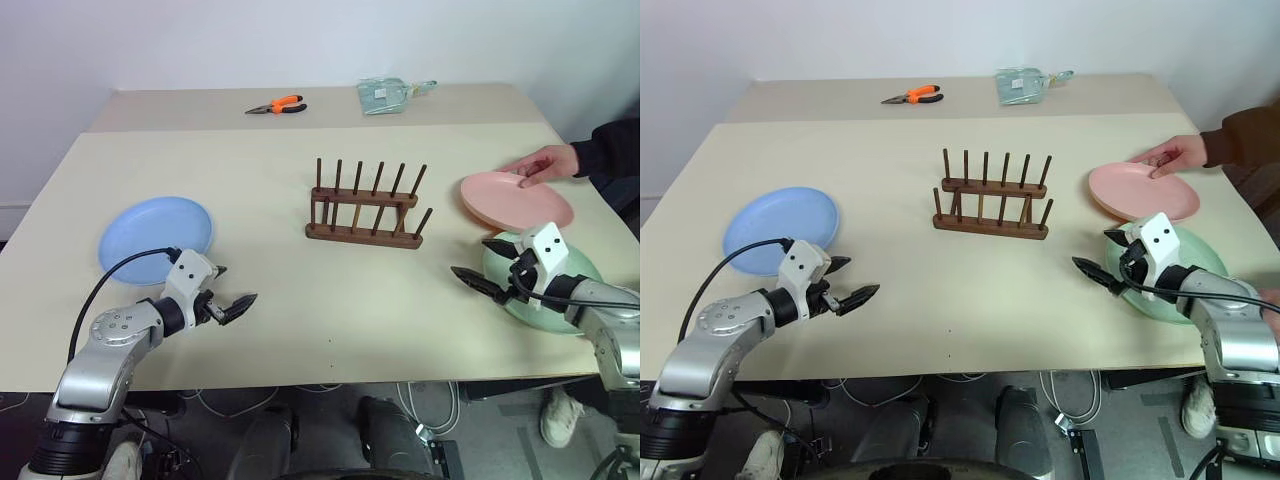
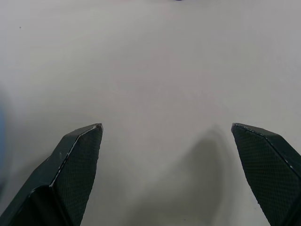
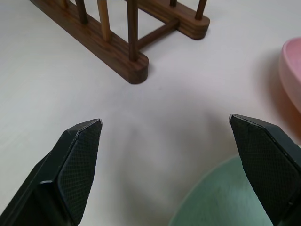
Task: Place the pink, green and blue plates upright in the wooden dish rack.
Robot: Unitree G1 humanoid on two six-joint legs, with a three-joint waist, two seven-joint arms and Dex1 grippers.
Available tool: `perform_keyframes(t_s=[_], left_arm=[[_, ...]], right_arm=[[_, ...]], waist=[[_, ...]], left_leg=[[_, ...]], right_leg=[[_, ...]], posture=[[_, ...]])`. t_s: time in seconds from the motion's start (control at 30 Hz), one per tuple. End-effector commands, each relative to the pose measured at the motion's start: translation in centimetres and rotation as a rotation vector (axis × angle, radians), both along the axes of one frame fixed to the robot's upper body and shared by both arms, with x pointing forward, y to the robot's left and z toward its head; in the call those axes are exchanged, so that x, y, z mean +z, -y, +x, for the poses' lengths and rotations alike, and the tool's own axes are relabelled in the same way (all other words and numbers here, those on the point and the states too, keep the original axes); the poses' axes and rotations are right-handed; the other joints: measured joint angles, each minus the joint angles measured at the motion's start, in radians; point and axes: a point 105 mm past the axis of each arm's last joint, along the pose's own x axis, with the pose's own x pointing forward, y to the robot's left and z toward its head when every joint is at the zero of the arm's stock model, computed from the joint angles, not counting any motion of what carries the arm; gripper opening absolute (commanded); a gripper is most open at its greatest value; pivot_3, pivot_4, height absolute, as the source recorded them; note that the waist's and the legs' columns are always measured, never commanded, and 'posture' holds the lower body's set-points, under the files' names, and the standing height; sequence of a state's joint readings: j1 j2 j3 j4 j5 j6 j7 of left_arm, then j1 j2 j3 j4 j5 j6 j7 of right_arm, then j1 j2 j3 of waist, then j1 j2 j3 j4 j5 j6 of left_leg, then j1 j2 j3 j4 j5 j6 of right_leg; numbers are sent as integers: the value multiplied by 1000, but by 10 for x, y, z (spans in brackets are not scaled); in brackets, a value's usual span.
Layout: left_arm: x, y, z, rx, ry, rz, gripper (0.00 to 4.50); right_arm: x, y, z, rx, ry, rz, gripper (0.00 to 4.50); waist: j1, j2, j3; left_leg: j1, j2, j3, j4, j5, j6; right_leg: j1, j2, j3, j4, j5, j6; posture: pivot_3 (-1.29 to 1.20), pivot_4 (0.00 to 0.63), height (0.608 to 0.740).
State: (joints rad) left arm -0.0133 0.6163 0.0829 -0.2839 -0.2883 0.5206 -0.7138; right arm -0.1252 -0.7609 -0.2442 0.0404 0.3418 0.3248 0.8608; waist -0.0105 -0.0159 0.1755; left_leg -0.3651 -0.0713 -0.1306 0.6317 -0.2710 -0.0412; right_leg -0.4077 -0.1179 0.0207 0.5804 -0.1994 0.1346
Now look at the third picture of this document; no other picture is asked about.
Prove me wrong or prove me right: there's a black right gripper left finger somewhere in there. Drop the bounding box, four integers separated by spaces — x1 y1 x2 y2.
0 118 103 226

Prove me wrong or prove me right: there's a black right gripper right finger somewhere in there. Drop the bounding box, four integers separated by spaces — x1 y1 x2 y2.
228 114 301 226

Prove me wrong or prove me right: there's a wooden dish rack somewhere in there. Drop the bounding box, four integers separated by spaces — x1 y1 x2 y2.
29 0 211 85

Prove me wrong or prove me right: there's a green plate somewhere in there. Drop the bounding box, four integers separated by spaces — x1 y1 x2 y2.
168 156 277 226

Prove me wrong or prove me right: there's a pink plate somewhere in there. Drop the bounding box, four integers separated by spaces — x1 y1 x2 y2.
278 36 301 112

